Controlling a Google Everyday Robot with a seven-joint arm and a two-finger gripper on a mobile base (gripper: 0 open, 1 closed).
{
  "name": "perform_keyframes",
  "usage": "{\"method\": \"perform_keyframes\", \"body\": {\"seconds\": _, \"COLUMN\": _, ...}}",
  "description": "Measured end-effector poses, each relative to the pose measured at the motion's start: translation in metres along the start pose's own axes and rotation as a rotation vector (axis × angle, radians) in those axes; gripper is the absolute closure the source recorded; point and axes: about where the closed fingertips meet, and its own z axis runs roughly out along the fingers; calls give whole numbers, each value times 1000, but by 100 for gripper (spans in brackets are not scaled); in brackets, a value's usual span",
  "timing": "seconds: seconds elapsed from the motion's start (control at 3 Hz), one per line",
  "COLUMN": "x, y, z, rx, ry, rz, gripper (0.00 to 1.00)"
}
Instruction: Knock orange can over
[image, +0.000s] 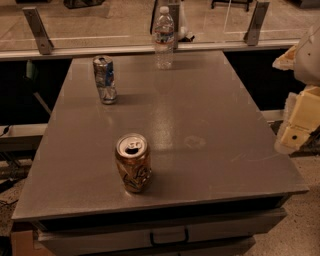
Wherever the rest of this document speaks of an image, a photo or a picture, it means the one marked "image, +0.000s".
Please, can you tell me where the clear plastic water bottle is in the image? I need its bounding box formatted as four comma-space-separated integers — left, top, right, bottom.
154, 6, 174, 70

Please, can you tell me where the grey drawer with black handle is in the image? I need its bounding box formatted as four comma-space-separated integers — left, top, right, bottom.
38, 208, 286, 256

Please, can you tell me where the metal railing bracket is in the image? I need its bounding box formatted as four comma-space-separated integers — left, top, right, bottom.
244, 1, 270, 46
168, 0, 180, 49
22, 7, 54, 55

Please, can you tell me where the orange soda can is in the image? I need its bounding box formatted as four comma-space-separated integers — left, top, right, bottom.
115, 133, 152, 193

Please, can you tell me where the crushed blue silver can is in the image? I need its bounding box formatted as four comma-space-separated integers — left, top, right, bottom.
93, 55, 117, 105

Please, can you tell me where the right metal railing bracket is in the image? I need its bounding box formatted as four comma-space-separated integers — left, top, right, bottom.
244, 1, 270, 46

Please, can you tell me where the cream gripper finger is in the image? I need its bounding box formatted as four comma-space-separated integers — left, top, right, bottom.
274, 93, 311, 154
272, 45, 297, 71

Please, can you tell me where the left metal railing bracket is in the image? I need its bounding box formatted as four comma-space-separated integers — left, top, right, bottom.
22, 7, 54, 55

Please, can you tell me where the middle metal railing bracket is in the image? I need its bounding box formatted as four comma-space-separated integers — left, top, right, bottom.
168, 0, 180, 49

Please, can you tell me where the metal window rail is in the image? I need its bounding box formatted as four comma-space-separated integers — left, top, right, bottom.
0, 39, 299, 61

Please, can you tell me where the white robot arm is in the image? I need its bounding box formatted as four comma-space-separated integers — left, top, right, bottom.
272, 21, 320, 154

